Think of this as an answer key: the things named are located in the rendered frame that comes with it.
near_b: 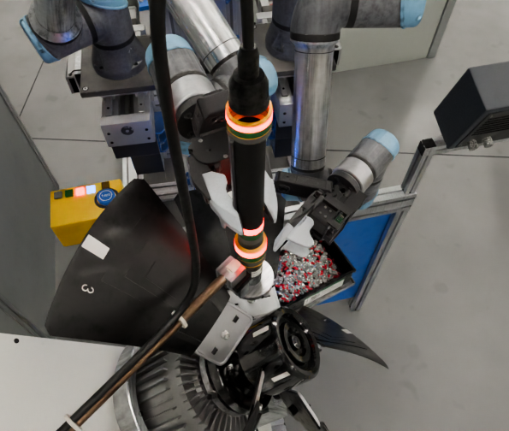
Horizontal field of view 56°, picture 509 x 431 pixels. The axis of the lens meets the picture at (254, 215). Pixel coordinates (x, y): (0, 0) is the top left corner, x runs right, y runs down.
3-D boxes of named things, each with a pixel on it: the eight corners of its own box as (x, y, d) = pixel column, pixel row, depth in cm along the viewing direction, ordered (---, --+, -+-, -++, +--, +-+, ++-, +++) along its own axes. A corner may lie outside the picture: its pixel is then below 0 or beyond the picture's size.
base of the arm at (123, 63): (94, 47, 140) (84, 17, 132) (145, 42, 142) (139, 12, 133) (92, 82, 132) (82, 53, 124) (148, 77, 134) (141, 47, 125)
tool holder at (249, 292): (244, 319, 71) (242, 292, 63) (210, 290, 74) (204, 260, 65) (282, 278, 75) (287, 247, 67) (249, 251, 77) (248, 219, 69)
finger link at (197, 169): (236, 202, 59) (221, 150, 63) (235, 193, 57) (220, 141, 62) (198, 210, 58) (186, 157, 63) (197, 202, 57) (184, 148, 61)
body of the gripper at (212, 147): (257, 191, 67) (226, 132, 73) (257, 150, 60) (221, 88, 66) (205, 209, 65) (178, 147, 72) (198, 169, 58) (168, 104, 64)
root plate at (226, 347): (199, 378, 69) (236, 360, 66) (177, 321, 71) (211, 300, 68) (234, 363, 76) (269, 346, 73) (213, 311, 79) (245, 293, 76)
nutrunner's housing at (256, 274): (251, 302, 75) (250, 69, 37) (233, 286, 77) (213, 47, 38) (268, 285, 77) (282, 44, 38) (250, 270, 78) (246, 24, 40)
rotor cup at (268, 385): (232, 427, 72) (301, 399, 66) (196, 336, 76) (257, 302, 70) (279, 398, 84) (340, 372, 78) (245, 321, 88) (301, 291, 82)
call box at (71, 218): (65, 250, 112) (49, 227, 103) (64, 215, 117) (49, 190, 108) (134, 237, 114) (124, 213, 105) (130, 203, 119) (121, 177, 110)
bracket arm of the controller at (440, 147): (421, 156, 120) (425, 149, 117) (417, 147, 122) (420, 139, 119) (507, 140, 123) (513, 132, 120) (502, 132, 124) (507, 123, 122)
